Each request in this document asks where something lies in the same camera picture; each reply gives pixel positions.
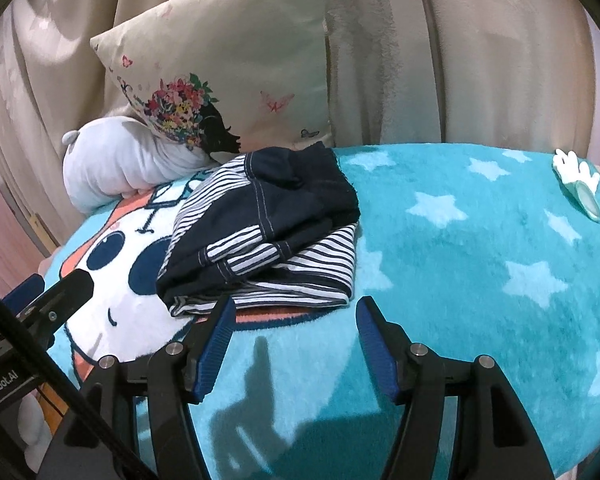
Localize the navy striped frog pants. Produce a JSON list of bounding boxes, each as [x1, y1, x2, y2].
[[156, 143, 360, 318]]

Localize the white gloved hand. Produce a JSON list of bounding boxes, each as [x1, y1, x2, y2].
[[17, 393, 52, 474]]

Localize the turquoise cartoon fleece blanket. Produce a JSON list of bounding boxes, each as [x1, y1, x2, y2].
[[45, 144, 600, 479]]

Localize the white plush pillow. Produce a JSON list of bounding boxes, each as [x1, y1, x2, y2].
[[61, 116, 213, 214]]

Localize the cream floral cushion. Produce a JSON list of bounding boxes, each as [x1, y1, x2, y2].
[[91, 0, 330, 156]]

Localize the beige curtain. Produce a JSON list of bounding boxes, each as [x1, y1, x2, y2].
[[0, 0, 596, 242]]

